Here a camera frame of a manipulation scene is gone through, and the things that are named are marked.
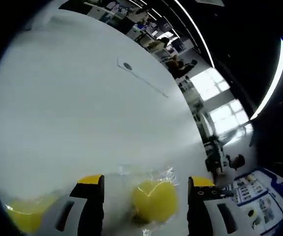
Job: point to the bright window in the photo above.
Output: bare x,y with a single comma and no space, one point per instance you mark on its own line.
220,105

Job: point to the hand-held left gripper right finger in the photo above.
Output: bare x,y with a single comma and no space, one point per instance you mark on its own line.
205,211

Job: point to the yellow round silicone block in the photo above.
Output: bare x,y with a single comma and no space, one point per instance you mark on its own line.
156,201

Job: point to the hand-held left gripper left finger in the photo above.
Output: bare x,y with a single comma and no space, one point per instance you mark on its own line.
82,211

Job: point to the long curved ceiling light strip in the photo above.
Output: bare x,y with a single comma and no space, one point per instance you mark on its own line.
271,81

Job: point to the yellow rectangular silicone block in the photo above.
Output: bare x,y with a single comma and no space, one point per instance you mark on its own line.
28,214

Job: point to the blue white poster board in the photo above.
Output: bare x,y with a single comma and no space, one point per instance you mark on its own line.
259,196

